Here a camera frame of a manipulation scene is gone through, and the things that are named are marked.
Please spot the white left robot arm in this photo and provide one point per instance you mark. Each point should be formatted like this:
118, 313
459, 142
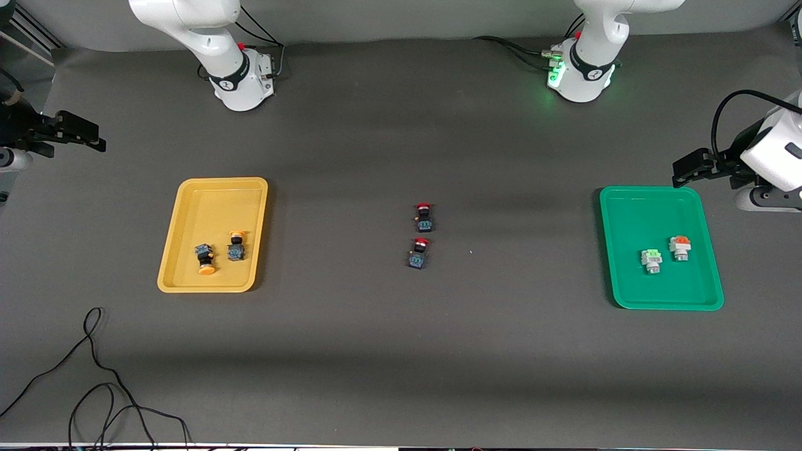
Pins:
595, 75

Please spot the red push button blue block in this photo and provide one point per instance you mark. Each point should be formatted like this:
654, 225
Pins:
418, 258
425, 222

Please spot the yellow plastic tray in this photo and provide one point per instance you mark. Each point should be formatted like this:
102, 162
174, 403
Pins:
188, 213

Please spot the aluminium frame rail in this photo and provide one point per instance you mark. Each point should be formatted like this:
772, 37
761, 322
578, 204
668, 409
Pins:
31, 31

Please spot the yellow push button blue block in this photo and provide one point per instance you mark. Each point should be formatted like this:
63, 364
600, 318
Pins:
236, 252
205, 258

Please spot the green plastic tray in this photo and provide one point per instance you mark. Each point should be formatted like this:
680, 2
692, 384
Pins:
658, 288

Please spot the green button with orange back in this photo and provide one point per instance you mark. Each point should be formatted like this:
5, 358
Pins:
680, 247

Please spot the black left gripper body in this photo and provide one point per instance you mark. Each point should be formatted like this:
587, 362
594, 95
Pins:
734, 158

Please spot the dark grey table cover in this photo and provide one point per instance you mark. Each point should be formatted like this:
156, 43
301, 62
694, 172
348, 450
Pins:
401, 376

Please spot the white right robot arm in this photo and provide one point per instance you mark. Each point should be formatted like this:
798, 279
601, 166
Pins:
188, 19

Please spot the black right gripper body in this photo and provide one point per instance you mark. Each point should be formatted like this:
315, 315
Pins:
19, 125

